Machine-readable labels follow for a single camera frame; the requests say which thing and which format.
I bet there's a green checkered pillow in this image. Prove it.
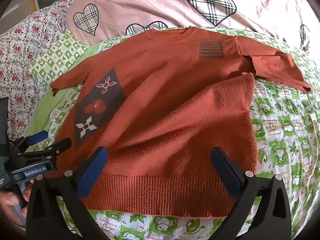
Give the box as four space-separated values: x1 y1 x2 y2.
29 29 89 87

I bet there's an orange knitted sweater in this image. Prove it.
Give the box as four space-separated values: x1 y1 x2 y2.
51 26 312 218

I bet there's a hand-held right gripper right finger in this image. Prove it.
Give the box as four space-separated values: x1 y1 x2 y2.
211 146 292 240

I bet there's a floral bed sheet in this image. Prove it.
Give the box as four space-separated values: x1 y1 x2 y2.
0 0 83 140

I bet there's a pink heart print quilt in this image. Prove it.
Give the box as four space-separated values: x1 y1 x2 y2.
65 0 317 53

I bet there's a green checkered blanket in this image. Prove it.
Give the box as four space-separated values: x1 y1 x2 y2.
25 26 320 240

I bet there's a person's left hand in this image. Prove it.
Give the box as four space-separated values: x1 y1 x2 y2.
0 179 35 227

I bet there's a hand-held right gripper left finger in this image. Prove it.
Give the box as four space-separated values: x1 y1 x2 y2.
26 146 108 240

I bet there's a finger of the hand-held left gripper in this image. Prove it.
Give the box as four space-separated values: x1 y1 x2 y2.
10 131 48 153
19 137 72 161

